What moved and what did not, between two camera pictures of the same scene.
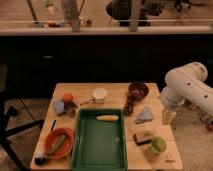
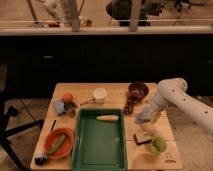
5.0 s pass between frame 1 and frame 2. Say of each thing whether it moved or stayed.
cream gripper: moved
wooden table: stayed
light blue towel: stayed
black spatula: stayed
